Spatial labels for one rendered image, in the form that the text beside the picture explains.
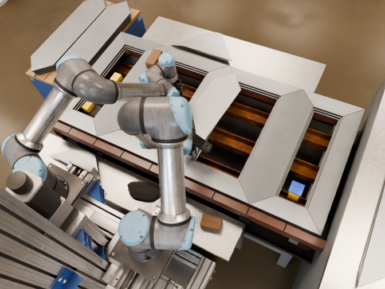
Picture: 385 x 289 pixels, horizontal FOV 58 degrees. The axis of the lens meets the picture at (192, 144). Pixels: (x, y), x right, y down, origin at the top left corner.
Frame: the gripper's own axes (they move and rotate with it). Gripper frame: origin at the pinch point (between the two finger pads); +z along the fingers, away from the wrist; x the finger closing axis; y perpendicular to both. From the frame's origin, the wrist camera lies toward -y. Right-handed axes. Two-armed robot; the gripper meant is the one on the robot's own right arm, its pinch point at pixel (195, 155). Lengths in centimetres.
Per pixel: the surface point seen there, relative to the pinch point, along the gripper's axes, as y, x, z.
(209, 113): 5.2, -26.7, 0.8
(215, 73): 15, -53, 1
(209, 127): 1.5, -18.6, 0.8
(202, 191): -11.3, 14.9, 3.2
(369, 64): -67, -182, 86
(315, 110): -45, -52, 3
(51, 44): 125, -34, 0
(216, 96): 7.0, -38.8, 0.8
